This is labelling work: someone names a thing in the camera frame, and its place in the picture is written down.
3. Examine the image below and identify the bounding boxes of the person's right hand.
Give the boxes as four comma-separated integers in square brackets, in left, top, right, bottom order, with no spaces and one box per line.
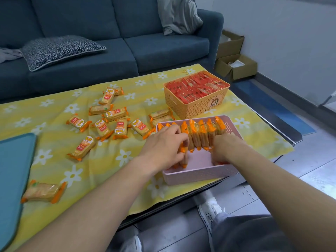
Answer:
[210,132,247,166]

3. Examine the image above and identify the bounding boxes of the person's left hand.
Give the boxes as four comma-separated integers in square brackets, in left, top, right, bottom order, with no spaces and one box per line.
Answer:
[138,125,190,179]

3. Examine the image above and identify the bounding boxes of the orange cracker snack packet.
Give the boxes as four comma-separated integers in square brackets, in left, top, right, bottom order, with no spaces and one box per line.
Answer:
[20,179,68,204]
[178,141,190,169]

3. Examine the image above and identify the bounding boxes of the row of orange packets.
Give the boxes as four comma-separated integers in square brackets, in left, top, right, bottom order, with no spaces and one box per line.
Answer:
[157,116,227,152]

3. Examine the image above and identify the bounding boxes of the person's right forearm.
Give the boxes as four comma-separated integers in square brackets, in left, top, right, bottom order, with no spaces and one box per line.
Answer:
[230,136,336,252]

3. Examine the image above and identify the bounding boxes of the person's left forearm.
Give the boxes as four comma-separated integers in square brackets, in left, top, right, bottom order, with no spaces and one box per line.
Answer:
[14,156,161,252]

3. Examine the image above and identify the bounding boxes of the pink plastic basket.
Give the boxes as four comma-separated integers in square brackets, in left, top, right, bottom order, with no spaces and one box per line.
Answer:
[156,115,243,186]

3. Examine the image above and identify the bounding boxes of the orange plastic basket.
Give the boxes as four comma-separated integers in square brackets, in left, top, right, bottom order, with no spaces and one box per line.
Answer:
[163,71,231,120]

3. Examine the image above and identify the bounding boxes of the person's white right shoe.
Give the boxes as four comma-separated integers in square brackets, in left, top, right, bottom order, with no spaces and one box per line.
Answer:
[197,197,227,235]

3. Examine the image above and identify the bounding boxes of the pile of red sachets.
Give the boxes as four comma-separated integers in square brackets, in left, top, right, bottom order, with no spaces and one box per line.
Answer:
[166,72,228,104]

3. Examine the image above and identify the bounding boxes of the dark glass coffee table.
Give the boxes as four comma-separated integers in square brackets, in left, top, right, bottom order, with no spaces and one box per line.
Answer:
[115,72,303,230]

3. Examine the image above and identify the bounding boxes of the spread of loose orange packets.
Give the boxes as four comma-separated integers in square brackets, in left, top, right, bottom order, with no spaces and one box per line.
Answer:
[66,86,176,162]

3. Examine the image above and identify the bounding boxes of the person's grey shorts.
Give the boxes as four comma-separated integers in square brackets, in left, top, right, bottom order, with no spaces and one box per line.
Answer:
[211,212,298,252]

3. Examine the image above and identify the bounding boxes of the low open cardboard box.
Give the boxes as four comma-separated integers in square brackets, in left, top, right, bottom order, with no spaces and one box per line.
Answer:
[214,53,258,82]

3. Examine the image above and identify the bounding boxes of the tall open cardboard box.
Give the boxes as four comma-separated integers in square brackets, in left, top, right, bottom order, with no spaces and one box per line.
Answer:
[215,29,245,61]

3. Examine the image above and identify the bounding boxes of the blue fabric sofa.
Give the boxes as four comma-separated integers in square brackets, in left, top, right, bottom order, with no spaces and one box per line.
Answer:
[0,0,225,103]

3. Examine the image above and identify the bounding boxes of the grey pillow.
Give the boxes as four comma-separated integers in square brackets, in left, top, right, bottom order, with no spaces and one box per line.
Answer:
[157,0,204,36]

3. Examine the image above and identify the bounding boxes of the yellow flowered tablecloth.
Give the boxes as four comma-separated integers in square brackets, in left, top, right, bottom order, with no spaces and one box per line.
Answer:
[0,63,295,252]

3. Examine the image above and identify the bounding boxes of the black white patterned cushion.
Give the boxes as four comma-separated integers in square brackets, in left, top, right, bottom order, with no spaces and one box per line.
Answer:
[21,35,107,72]

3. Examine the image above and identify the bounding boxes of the teal mat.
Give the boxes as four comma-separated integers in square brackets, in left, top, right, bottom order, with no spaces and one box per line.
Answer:
[0,132,37,252]

